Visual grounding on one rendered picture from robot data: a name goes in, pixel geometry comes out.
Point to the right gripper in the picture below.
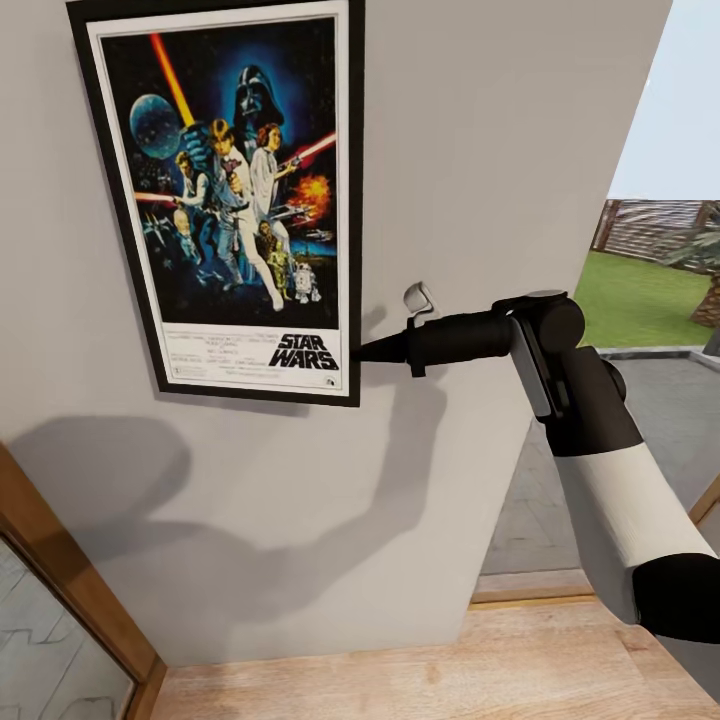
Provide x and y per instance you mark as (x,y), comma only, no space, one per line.
(443,341)

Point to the door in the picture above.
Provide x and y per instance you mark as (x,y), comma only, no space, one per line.
(68,649)

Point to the fixed window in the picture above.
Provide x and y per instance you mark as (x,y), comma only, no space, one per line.
(650,295)

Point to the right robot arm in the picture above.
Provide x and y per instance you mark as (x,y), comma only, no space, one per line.
(639,550)

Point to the poster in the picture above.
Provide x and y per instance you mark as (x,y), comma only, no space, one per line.
(232,133)

